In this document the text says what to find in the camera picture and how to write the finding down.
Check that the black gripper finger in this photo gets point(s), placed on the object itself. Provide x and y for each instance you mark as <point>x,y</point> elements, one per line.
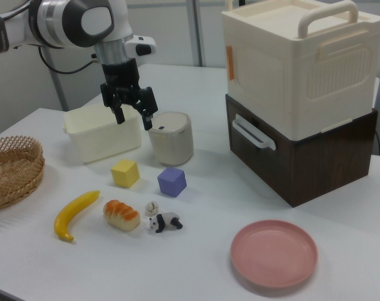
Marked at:
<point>118,113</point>
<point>147,106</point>

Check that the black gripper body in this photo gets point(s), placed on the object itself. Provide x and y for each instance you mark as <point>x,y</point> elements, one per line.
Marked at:
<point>121,76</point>

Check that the toy bread loaf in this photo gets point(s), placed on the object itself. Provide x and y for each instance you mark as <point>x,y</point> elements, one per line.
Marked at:
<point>121,214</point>

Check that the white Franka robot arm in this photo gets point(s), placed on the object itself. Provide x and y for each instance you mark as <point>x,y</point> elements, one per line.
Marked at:
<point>92,19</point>

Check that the woven wicker basket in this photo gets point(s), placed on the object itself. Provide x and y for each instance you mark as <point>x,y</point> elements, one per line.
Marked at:
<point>11,182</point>

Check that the white open plastic bin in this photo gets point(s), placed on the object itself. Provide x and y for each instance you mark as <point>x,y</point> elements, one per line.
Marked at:
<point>99,141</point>

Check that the small beige lidded trash can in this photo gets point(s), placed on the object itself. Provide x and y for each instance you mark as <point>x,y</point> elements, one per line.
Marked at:
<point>172,144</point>

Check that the yellow cube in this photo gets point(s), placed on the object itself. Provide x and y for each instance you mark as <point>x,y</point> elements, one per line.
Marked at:
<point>124,174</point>

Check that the purple cube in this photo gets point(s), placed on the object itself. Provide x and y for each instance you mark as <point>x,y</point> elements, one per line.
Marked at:
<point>171,183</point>

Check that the orange tape strip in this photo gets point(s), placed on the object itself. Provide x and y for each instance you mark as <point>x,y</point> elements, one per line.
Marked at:
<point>230,62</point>

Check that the small beige toy dumpling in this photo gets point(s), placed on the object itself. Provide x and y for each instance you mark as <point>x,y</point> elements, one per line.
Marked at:
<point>151,208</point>

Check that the yellow toy banana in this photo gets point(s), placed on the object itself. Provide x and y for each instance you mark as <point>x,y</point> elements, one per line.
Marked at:
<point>74,210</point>

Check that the panda figurine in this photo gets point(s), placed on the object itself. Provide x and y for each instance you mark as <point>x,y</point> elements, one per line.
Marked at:
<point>165,221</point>

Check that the dark brown wooden drawer box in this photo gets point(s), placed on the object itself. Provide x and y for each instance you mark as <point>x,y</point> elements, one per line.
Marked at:
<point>303,169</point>

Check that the pink plate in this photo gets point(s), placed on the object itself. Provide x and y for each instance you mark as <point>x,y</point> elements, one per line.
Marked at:
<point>273,252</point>

